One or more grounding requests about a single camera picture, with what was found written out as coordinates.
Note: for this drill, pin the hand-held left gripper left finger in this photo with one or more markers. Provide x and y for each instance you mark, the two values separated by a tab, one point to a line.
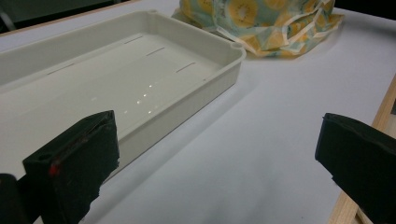
74	165

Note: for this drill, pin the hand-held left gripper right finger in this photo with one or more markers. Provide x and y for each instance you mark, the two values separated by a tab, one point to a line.
362	161

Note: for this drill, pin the white plastic tray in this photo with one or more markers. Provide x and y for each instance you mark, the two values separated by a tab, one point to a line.
102	77

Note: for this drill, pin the yellow fruit print cloth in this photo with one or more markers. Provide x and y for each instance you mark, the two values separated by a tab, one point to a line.
264	25

